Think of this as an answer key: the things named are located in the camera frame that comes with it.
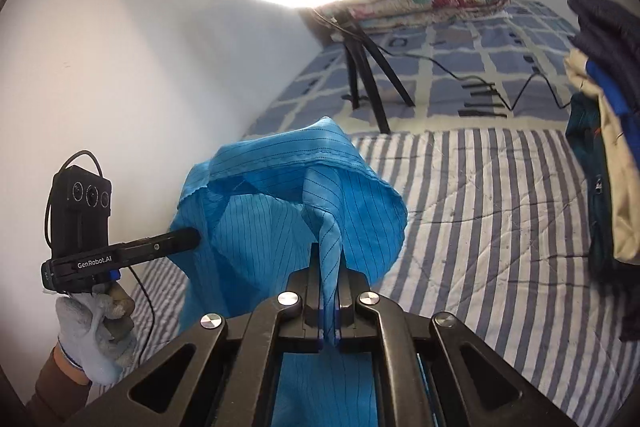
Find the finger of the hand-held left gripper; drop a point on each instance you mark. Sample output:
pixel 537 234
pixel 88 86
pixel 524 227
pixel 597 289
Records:
pixel 165 244

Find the black tripod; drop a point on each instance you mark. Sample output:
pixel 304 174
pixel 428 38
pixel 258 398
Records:
pixel 370 82

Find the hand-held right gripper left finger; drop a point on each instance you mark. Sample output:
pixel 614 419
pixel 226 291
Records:
pixel 312 307

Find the checked bed sheet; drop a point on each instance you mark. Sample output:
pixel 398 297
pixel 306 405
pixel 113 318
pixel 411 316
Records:
pixel 450 57

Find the stack of folded clothes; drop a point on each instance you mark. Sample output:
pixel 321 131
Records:
pixel 615 132

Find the person's left hand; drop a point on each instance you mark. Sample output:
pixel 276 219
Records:
pixel 85 337

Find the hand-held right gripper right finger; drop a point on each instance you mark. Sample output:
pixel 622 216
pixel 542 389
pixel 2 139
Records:
pixel 345 307

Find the blue jacket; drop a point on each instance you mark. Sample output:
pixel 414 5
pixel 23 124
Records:
pixel 250 232

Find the red floral folded quilt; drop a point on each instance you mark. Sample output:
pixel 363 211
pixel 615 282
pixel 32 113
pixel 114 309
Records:
pixel 440 4

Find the striped blanket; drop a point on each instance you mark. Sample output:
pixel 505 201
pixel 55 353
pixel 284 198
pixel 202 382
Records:
pixel 475 232

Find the person's left forearm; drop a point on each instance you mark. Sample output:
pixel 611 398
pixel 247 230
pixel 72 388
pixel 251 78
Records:
pixel 55 392

